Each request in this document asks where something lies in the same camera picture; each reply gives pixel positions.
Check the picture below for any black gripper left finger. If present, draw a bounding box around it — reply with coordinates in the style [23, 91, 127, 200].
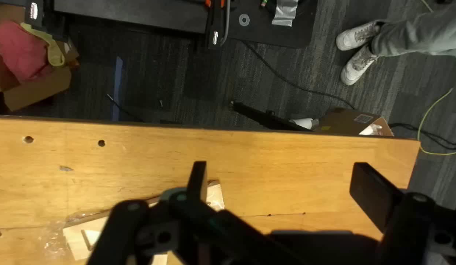
[186, 161, 210, 205]

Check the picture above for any black floor mat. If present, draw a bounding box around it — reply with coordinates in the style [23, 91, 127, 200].
[227, 0, 320, 50]

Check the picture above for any orange handled bar clamp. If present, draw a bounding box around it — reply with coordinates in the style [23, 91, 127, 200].
[205, 0, 232, 49]

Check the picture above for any white sneaker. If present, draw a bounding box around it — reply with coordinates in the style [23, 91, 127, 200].
[336, 19, 388, 53]
[340, 44, 380, 87]

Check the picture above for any yellow green cable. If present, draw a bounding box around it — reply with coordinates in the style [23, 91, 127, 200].
[417, 0, 456, 159]

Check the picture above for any thick black floor cable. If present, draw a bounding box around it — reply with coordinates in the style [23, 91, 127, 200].
[389, 121, 456, 152]

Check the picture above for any cardboard box with cloths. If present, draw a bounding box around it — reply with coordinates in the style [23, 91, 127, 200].
[0, 5, 76, 113]

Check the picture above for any red cloth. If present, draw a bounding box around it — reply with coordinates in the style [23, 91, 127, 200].
[0, 19, 57, 83]

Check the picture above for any grey trouser leg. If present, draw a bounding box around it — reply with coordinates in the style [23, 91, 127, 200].
[370, 3, 456, 59]

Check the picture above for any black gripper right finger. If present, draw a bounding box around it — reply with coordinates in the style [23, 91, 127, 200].
[349, 162, 408, 233]

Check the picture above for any open brown cardboard box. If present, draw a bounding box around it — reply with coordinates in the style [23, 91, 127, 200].
[311, 108, 395, 138]

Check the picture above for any yellow cloth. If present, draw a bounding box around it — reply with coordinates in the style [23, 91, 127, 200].
[20, 21, 68, 69]

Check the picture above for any wooden tray with coloured blocks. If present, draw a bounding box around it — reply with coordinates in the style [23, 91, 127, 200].
[62, 180, 226, 265]

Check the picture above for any black bar tool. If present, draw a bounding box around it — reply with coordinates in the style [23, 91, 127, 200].
[229, 100, 310, 133]

